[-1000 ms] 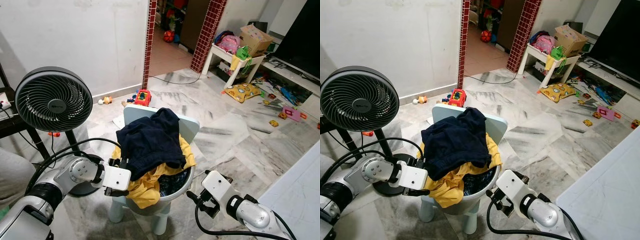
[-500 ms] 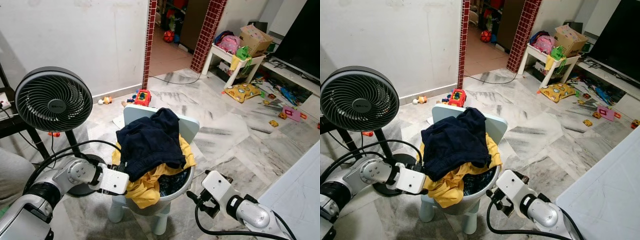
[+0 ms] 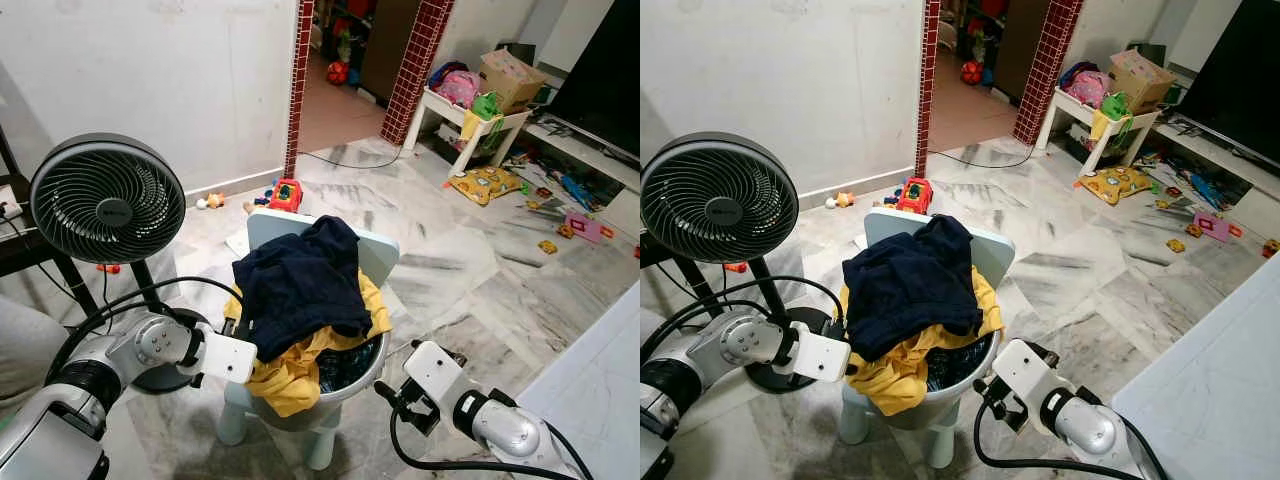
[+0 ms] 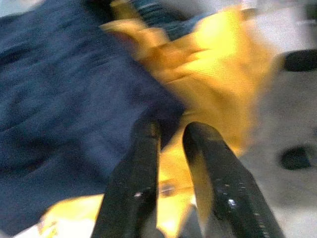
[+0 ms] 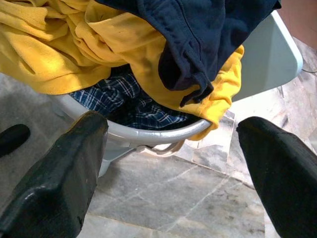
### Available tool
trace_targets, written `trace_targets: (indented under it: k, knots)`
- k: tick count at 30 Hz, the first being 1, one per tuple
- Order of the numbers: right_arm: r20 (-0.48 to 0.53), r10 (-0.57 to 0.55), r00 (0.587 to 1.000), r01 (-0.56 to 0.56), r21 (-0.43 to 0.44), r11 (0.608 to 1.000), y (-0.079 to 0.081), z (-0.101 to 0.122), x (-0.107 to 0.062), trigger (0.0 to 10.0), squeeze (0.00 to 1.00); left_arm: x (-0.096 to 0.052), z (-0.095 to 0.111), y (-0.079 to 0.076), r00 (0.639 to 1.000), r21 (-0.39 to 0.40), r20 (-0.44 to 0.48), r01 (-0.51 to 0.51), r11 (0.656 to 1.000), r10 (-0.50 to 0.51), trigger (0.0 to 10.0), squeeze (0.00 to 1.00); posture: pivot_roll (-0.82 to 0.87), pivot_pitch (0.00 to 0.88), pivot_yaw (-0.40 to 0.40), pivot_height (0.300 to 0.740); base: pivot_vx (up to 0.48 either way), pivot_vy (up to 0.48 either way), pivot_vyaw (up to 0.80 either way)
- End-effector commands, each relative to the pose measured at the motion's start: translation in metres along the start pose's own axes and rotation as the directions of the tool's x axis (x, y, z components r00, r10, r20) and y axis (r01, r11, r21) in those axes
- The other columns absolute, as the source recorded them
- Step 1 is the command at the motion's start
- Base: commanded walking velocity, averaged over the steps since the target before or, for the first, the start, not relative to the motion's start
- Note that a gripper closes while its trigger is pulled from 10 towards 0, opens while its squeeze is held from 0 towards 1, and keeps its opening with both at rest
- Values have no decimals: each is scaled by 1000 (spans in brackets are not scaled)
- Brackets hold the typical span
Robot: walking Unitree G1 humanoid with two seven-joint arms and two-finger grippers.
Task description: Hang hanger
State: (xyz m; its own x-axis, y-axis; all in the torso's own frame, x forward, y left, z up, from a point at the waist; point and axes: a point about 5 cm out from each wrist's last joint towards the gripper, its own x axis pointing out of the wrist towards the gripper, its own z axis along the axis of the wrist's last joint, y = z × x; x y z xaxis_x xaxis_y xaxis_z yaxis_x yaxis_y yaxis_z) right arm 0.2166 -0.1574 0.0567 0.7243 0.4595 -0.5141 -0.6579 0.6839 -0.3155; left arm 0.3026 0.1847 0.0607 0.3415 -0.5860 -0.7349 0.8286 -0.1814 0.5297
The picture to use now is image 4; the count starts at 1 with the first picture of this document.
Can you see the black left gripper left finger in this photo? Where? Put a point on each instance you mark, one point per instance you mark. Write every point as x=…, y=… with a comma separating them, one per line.
x=133, y=186

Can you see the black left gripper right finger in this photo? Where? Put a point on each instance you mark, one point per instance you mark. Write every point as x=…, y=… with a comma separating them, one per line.
x=223, y=188

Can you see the navy garment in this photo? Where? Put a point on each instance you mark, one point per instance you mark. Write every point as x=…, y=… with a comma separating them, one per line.
x=62, y=99

